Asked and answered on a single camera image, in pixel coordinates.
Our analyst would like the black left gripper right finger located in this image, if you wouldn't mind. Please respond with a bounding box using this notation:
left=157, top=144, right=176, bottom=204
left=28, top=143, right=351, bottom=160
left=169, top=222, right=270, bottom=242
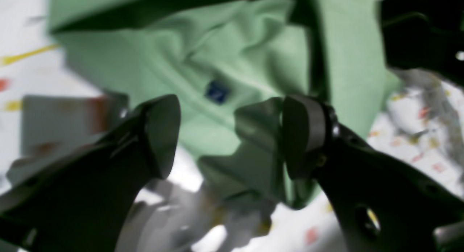
left=282, top=95, right=464, bottom=252

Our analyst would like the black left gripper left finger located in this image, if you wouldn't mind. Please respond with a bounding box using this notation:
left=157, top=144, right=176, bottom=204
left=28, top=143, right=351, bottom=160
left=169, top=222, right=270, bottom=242
left=1, top=95, right=181, bottom=252

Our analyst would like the light green T-shirt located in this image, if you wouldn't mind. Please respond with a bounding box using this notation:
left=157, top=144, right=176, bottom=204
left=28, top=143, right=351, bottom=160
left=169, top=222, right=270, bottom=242
left=49, top=0, right=391, bottom=209

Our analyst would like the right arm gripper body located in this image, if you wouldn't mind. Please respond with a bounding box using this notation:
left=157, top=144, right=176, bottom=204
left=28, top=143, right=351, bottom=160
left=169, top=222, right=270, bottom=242
left=380, top=0, right=464, bottom=86

